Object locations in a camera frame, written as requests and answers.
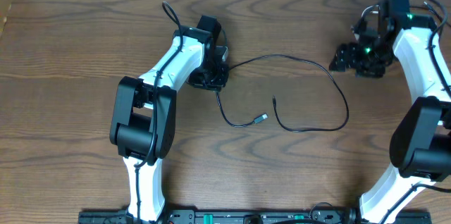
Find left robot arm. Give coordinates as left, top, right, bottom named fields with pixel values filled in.
left=110, top=15, right=228, bottom=223

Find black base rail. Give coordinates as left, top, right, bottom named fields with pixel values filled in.
left=77, top=209, right=433, bottom=224

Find black usb cable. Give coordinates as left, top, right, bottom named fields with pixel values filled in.
left=410, top=1, right=451, bottom=30
left=215, top=54, right=350, bottom=133

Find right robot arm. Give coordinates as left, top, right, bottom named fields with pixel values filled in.
left=329, top=0, right=450, bottom=223

